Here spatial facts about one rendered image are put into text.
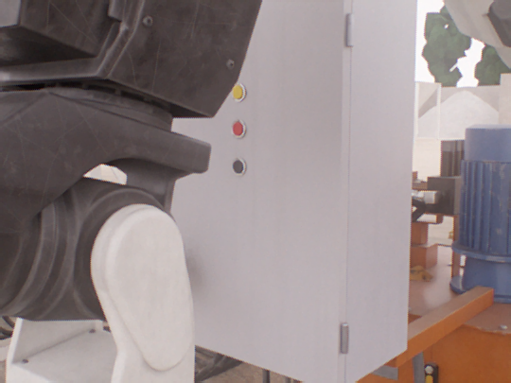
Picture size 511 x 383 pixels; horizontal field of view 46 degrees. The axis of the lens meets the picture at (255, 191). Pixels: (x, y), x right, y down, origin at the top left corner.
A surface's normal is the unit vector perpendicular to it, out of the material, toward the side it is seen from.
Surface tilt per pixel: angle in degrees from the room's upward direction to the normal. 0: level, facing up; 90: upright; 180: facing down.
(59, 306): 131
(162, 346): 90
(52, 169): 90
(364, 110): 90
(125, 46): 122
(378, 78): 90
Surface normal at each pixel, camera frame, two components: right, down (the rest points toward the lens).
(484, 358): -0.59, 0.10
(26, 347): 0.79, 0.07
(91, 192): 0.65, -0.66
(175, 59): 0.58, 0.60
